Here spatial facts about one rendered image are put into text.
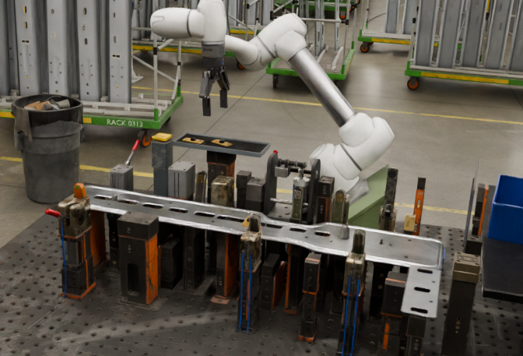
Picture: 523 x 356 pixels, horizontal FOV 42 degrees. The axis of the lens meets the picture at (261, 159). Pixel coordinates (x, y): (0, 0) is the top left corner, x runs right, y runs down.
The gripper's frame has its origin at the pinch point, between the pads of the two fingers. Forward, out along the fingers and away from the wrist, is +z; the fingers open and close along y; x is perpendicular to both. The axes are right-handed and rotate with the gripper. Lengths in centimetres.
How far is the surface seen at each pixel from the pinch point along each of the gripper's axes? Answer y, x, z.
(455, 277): 29, 97, 37
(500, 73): -673, 38, 107
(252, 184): 7.0, 18.5, 25.7
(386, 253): 22, 74, 37
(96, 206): 38, -30, 31
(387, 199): 1, 69, 26
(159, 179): -0.8, -28.5, 33.0
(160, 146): -0.5, -26.4, 18.4
